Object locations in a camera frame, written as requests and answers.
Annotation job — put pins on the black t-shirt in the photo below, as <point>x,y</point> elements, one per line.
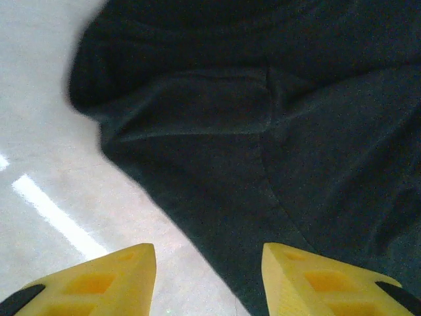
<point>263,131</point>

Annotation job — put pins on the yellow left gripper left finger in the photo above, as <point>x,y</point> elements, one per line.
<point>108,286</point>

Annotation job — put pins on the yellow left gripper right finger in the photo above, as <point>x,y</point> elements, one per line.
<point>315,286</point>

